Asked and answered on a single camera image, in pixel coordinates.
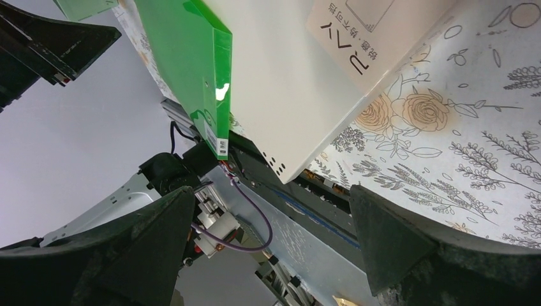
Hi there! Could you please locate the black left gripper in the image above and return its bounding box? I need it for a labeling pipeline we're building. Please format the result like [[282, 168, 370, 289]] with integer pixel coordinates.
[[1, 1, 121, 112]]

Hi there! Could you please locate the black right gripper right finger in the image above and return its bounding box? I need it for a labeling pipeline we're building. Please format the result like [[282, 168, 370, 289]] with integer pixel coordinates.
[[350, 185, 540, 305]]

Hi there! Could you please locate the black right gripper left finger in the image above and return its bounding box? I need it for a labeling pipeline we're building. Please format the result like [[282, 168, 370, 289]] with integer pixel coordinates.
[[1, 186, 195, 305]]

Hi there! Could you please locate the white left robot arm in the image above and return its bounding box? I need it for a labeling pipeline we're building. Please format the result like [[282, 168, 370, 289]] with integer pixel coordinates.
[[1, 1, 161, 259]]

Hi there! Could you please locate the green plastic file organizer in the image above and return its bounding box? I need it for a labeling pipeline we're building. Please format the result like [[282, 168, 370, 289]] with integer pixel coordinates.
[[53, 0, 119, 22]]

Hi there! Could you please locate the green plastic folder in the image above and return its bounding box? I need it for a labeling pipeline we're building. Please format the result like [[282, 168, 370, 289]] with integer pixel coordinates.
[[135, 0, 233, 161]]

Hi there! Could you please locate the white sketch pad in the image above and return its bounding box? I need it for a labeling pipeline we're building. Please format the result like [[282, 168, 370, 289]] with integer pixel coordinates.
[[208, 1, 456, 184]]

